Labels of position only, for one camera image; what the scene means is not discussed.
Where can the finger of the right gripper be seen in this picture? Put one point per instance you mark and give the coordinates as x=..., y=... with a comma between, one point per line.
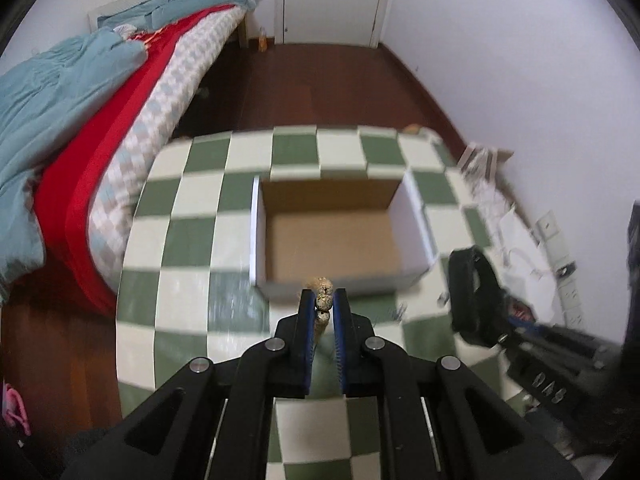
x=487, y=296
x=460, y=290

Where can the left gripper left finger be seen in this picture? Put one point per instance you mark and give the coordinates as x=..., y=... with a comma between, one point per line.
x=279, y=367

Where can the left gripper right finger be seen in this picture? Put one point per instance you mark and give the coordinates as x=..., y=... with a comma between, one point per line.
x=373, y=367

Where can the black wrist watch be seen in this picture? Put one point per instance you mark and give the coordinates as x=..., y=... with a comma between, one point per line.
x=478, y=304

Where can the white patterned bag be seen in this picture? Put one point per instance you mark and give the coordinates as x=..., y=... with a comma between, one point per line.
x=522, y=265

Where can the white cardboard box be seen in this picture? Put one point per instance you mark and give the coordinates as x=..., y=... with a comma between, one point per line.
x=368, y=236

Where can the pink slipper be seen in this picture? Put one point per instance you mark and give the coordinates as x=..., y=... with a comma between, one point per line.
x=13, y=410

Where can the red bed sheet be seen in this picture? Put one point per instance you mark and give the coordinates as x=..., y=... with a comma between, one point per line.
x=86, y=196

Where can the white door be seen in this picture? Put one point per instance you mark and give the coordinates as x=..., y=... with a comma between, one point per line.
x=355, y=23

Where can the orange drink bottle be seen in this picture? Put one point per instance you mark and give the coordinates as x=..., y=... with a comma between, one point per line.
x=262, y=40

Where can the bed with checkered mattress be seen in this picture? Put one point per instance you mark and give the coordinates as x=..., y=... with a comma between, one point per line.
x=150, y=124

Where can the light blue duvet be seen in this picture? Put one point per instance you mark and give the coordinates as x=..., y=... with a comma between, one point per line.
x=55, y=100

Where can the white wall power strip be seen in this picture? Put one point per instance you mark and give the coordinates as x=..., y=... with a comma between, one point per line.
x=563, y=268

